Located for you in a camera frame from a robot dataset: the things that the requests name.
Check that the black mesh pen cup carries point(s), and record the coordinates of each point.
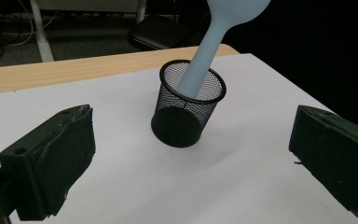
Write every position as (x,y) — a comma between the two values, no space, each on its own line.
(177,127)

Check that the white-legged desk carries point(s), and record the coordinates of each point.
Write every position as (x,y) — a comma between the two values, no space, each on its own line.
(42,40)

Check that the light blue hairbrush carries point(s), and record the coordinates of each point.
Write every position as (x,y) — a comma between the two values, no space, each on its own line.
(208,46)

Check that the black folding chair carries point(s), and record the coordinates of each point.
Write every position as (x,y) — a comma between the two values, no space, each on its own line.
(161,32)

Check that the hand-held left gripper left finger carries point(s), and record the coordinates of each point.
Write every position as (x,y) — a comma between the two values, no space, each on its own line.
(52,158)

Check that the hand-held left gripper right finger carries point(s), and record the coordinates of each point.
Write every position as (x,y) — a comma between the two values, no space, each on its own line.
(338,155)

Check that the wooden table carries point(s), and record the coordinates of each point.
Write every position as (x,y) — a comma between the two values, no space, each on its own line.
(59,73)

